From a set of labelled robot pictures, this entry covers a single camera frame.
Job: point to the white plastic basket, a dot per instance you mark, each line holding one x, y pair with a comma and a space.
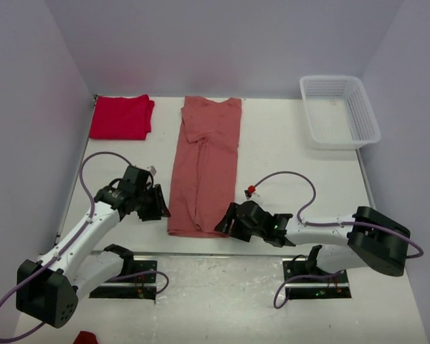
338, 112

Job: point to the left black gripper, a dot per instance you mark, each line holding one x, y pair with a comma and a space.
158, 208

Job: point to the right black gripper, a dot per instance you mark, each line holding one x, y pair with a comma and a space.
225, 225

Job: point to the salmon pink t shirt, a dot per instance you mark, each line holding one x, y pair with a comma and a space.
204, 172

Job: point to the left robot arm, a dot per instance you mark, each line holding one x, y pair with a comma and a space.
55, 283

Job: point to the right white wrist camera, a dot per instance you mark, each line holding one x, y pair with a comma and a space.
252, 195

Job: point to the folded red t shirt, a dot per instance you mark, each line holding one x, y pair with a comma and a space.
121, 118

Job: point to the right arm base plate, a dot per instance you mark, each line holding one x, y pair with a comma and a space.
313, 289

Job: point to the red cloth at bottom edge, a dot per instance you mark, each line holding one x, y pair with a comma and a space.
85, 337

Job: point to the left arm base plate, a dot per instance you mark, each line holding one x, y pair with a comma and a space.
135, 288

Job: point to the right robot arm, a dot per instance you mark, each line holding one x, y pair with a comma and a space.
365, 239

